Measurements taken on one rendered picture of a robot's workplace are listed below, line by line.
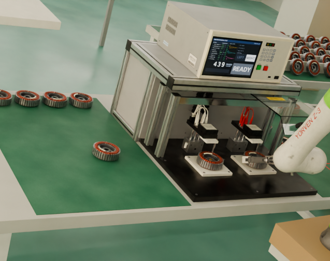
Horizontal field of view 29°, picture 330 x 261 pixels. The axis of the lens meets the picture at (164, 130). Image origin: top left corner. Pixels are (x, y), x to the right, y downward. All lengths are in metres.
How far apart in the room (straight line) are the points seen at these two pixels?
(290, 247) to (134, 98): 0.99
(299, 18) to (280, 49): 3.92
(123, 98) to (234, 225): 1.34
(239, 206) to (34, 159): 0.81
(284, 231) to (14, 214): 0.93
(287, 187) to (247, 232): 1.17
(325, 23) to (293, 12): 0.33
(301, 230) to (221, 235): 1.47
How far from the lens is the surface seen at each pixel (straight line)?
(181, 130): 2.90
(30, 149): 2.57
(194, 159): 2.73
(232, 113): 3.01
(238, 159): 2.87
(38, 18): 2.59
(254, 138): 2.87
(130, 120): 2.89
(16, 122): 2.76
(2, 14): 2.56
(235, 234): 3.88
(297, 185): 2.86
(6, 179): 2.34
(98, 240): 3.46
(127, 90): 2.92
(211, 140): 2.71
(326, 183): 3.04
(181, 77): 2.61
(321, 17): 6.69
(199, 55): 2.67
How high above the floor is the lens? 1.93
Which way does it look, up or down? 23 degrees down
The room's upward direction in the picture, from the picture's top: 16 degrees clockwise
